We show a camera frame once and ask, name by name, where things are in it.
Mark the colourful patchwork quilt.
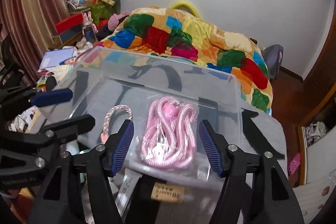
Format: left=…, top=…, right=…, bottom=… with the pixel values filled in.
left=99, top=7, right=273, bottom=114

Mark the striped pink curtain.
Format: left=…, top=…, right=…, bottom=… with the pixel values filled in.
left=1, top=0, right=70, bottom=83

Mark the white toothpaste tube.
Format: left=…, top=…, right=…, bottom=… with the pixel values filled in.
left=116, top=168, right=142, bottom=216

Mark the grey black patterned blanket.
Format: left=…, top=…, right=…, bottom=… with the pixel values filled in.
left=79, top=105, right=289, bottom=224

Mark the cork rectangular block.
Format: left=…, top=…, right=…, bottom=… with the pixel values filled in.
left=150, top=182, right=186, bottom=203

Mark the grey purple backpack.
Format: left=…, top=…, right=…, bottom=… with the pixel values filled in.
left=261, top=44, right=284, bottom=80

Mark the clear plastic storage bin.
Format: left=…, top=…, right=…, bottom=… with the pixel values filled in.
left=35, top=47, right=242, bottom=189

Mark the pink cord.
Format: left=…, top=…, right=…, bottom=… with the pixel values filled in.
left=140, top=95, right=198, bottom=171

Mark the yellow pillow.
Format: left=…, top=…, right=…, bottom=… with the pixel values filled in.
left=170, top=0, right=200, bottom=18

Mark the blue white booklet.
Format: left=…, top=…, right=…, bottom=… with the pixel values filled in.
left=38, top=47, right=75, bottom=72

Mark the pink hat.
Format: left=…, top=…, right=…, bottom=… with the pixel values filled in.
left=108, top=11, right=130, bottom=32

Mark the pink white braided bracelet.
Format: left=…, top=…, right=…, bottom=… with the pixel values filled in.
left=100, top=104, right=133, bottom=144

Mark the red box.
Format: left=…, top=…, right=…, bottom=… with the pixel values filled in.
left=55, top=12, right=83, bottom=34

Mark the pink bunny doll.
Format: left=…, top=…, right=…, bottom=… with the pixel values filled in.
left=82, top=11, right=96, bottom=44

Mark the brown wooden door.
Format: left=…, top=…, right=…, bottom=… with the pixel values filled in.
left=300, top=15, right=335, bottom=125

